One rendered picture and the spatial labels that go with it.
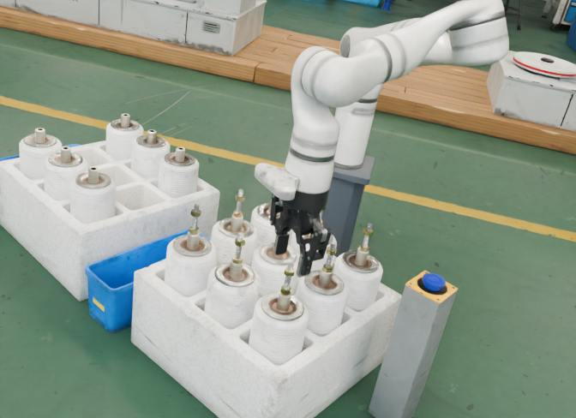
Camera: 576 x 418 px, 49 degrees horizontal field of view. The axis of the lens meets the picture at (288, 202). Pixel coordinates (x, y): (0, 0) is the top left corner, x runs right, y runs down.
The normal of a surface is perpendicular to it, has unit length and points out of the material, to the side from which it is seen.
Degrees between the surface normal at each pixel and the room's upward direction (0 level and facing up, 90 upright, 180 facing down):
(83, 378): 0
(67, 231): 90
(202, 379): 90
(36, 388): 0
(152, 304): 90
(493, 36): 73
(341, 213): 90
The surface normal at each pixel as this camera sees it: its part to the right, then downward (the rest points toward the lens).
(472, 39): -0.45, 0.36
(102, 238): 0.71, 0.43
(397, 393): -0.65, 0.26
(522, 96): -0.22, 0.43
